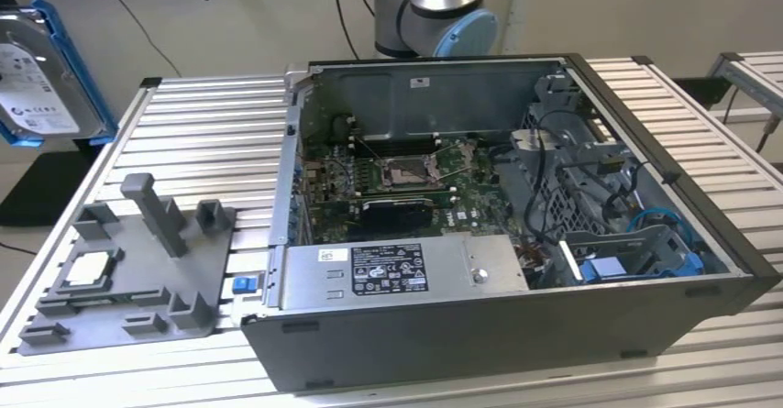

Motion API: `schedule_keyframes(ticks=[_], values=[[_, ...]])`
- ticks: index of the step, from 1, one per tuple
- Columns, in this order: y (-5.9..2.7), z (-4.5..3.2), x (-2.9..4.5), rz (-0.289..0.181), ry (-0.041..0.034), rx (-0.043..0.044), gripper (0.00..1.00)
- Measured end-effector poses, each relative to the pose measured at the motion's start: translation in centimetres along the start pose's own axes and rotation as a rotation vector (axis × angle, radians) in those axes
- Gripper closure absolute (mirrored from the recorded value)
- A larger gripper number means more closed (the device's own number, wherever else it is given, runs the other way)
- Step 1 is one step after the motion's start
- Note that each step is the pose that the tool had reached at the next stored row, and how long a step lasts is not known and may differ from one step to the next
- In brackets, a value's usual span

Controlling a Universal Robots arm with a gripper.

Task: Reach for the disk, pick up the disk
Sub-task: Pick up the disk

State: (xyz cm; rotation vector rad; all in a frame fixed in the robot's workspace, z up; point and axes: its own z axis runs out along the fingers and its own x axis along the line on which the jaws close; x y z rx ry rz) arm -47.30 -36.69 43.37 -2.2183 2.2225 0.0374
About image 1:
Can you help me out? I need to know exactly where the hard disk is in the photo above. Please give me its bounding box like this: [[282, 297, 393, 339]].
[[0, 0, 121, 148]]

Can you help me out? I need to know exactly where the grey disk bay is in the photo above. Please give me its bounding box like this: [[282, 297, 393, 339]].
[[558, 224, 714, 288]]

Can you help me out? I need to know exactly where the CPU socket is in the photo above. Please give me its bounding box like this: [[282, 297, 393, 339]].
[[377, 155, 442, 190]]

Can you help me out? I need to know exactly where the black graphics card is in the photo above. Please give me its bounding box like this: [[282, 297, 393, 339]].
[[358, 198, 436, 236]]

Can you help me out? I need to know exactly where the green motherboard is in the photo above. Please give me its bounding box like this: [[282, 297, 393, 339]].
[[298, 137, 521, 244]]

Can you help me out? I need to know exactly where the silver power supply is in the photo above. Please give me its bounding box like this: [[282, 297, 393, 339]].
[[277, 236, 530, 311]]

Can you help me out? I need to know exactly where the grey metal drive cage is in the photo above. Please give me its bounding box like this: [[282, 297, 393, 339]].
[[506, 75, 642, 244]]

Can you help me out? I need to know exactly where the open black PC case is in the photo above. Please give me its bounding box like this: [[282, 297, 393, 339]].
[[240, 52, 783, 393]]

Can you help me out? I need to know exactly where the blue connector block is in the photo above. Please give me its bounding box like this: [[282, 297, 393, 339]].
[[580, 259, 625, 285]]

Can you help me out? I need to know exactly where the grey parts rack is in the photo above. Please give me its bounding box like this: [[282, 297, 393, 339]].
[[14, 172, 240, 358]]

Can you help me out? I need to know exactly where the silver CPU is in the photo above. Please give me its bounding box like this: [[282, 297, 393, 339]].
[[64, 251, 121, 288]]

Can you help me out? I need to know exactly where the blue bay clip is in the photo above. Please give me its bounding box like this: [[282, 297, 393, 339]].
[[686, 241, 712, 277]]

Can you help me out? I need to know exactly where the black box under side table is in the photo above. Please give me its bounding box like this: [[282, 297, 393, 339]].
[[672, 77, 732, 111]]

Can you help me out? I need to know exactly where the black block on floor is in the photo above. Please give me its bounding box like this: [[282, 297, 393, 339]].
[[0, 149, 98, 228]]

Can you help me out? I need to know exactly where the metal slat side table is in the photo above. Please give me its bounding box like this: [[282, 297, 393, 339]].
[[708, 51, 783, 120]]

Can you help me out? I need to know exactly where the long black wire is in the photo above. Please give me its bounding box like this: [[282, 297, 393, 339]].
[[522, 108, 588, 244]]

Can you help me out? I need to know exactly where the black wire with connector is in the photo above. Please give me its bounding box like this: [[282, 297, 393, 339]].
[[598, 153, 649, 219]]

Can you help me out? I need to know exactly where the blue wire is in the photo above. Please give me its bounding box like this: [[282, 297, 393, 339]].
[[628, 205, 690, 249]]

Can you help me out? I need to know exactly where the thin black wall cable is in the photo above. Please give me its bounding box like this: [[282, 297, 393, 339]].
[[90, 0, 184, 79]]

